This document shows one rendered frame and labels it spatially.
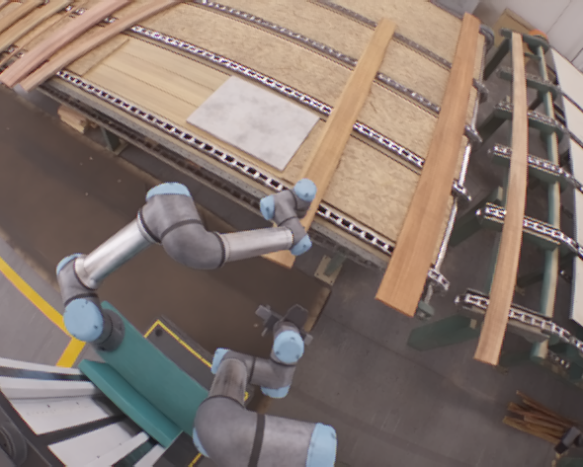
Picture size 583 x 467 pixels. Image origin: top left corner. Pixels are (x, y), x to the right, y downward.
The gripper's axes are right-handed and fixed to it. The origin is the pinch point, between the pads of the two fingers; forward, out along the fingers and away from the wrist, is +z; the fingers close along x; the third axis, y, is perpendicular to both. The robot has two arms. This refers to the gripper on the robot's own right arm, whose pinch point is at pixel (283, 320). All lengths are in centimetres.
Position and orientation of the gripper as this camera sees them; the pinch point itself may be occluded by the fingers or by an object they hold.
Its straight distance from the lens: 119.1
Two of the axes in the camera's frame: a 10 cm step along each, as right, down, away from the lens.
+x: 8.4, 5.5, 0.6
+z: -0.7, 0.0, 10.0
